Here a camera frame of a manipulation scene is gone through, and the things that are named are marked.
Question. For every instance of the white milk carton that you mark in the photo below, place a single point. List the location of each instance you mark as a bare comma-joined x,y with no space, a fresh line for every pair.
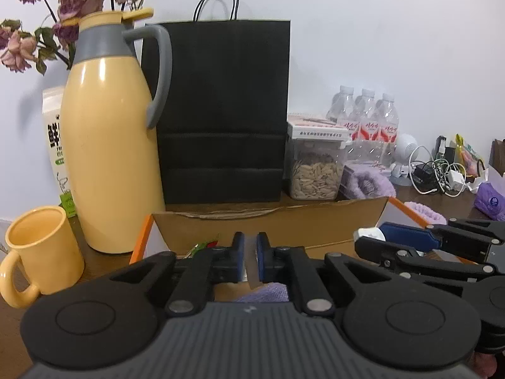
55,134

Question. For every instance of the small white cap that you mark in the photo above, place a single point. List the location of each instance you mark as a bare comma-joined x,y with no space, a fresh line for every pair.
369,233

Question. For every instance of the dried rose bouquet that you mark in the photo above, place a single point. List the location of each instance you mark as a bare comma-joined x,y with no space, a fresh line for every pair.
79,0

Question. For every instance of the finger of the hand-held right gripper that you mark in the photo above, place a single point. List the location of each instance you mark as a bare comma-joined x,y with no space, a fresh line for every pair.
394,256
406,236

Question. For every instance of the purple fluffy slipper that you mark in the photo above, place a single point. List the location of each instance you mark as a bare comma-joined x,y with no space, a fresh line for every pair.
367,183

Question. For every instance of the clear container of seeds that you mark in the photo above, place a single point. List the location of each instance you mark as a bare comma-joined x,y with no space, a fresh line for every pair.
315,173

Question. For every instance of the brown paper bag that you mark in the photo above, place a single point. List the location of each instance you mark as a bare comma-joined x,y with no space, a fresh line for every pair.
498,156

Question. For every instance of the purple fluffy headband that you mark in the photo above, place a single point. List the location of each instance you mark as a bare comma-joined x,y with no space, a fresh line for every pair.
426,211

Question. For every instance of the purple tissue pack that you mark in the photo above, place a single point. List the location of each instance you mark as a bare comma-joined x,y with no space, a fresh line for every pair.
491,201

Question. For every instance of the white round camera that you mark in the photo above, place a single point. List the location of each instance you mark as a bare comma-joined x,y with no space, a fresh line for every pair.
404,154

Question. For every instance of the flat white box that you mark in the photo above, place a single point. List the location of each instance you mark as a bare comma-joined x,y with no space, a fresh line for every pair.
315,130

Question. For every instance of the thin grey item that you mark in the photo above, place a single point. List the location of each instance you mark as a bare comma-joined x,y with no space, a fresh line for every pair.
252,272

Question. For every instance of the yellow mug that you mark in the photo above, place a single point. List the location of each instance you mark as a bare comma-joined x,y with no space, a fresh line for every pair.
43,252

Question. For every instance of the colourful snack packet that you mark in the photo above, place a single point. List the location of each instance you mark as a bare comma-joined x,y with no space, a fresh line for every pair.
469,156

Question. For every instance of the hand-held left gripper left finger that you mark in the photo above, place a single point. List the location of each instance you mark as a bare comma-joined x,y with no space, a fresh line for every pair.
238,256

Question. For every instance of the black paper bag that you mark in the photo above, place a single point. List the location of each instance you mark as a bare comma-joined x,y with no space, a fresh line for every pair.
221,106

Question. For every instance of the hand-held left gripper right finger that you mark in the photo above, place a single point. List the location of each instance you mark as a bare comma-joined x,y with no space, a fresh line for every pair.
263,256

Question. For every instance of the yellow thermos jug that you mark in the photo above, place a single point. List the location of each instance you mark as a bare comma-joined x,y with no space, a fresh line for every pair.
110,146

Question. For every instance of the red cardboard box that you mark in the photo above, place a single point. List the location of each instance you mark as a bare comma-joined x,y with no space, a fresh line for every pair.
276,221

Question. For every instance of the white charger plug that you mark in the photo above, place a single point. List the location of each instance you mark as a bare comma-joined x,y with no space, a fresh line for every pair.
456,180

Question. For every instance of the small black device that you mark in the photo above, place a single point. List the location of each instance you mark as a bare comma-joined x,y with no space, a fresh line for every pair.
444,148

